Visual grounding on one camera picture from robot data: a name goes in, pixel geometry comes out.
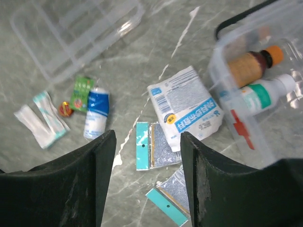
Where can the clear plastic medicine box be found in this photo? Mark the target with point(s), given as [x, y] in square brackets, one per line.
[276, 133]

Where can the white bottle green label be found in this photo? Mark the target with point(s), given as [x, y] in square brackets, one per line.
[264, 94]

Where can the teal header swab packet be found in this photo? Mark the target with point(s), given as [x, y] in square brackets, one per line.
[171, 197]
[152, 148]

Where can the white blue gauze packet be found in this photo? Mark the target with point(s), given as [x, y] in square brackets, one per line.
[182, 103]

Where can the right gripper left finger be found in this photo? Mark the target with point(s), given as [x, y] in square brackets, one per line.
[69, 191]

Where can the small orange round tin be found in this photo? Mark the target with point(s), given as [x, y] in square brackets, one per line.
[64, 109]

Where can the clear compartment tray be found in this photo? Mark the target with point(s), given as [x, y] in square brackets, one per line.
[62, 36]

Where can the brown bottle orange cap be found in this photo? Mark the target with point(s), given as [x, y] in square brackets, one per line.
[251, 66]

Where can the green small sachet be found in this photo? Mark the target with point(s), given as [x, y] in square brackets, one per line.
[81, 89]

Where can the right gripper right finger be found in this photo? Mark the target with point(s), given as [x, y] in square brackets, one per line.
[224, 193]

